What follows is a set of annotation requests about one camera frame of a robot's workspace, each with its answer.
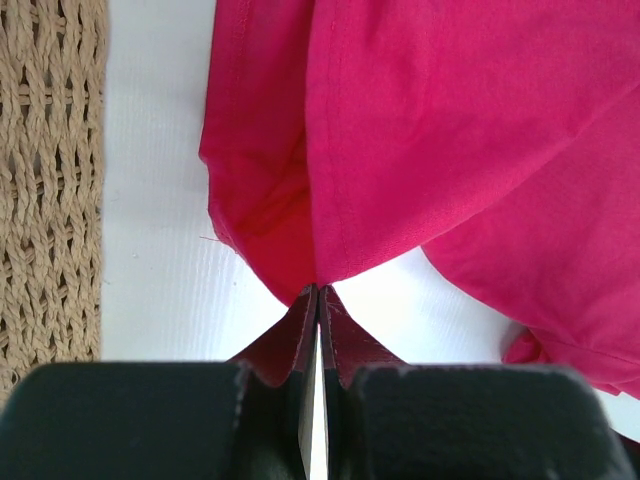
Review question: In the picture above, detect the wicker laundry basket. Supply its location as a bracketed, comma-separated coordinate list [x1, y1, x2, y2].
[1, 1, 108, 397]

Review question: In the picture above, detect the pink t shirt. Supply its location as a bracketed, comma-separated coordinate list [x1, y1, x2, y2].
[200, 1, 639, 396]

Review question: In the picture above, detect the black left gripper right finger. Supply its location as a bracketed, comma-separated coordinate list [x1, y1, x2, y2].
[319, 286, 404, 479]

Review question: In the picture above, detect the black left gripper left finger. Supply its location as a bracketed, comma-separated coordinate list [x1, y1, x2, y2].
[231, 285, 319, 479]

